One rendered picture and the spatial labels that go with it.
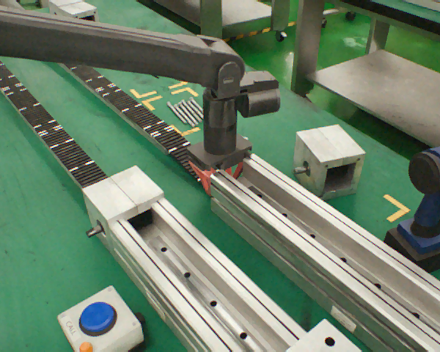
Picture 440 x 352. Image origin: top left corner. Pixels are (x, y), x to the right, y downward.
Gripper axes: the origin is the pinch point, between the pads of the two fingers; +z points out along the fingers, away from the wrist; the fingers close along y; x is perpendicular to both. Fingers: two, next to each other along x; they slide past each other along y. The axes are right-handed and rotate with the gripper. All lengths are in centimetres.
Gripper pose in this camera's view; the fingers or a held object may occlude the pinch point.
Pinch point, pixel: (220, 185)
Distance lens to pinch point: 81.6
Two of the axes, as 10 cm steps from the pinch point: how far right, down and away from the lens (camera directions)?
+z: -0.1, 7.8, 6.2
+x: -6.3, -4.9, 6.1
